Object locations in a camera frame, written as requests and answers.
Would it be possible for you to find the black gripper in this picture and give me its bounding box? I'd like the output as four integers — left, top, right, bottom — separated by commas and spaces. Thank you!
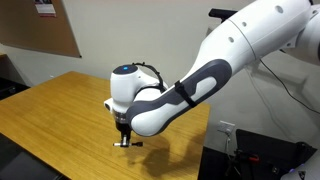
114, 119, 133, 148

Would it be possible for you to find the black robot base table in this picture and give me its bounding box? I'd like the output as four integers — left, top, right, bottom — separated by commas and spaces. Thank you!
229, 128, 318, 180

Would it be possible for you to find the brown cork board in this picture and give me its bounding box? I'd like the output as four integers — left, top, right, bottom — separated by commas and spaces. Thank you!
0, 0, 83, 59

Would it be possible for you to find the printed paper flyer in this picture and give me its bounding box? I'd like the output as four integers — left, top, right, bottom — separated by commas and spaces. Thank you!
33, 0, 58, 18

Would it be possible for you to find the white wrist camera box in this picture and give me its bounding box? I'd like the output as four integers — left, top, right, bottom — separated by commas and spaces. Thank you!
103, 97, 117, 115

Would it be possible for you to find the black velcro strap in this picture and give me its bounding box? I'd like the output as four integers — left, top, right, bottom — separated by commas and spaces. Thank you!
173, 80, 198, 109

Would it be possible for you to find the white wall outlet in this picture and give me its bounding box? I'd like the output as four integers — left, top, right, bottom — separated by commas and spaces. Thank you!
217, 120, 236, 136

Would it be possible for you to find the white power cord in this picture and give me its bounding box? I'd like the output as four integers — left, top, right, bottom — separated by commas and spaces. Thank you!
225, 132, 232, 155

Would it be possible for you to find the orange handled black clamp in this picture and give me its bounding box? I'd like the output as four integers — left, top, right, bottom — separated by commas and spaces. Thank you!
234, 149, 262, 165

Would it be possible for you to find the black stereo camera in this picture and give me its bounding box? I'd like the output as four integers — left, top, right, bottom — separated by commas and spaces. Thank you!
208, 8, 239, 24

